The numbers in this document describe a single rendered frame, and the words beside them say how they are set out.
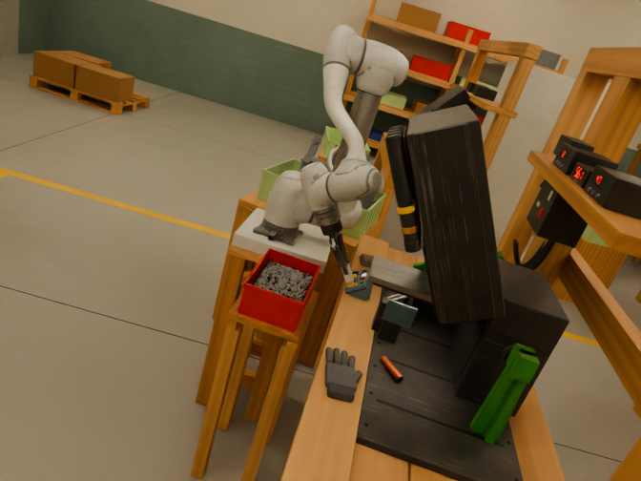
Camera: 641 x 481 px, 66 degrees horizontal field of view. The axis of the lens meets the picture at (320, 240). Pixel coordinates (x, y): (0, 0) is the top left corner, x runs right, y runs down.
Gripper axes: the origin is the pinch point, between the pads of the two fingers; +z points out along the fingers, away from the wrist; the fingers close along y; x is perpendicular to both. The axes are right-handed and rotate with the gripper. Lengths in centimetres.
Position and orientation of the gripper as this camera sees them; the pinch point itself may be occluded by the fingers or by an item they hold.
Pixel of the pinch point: (347, 273)
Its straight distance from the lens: 180.6
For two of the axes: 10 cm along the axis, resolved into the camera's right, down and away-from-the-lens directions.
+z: 3.2, 9.0, 2.8
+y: -1.9, 3.5, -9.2
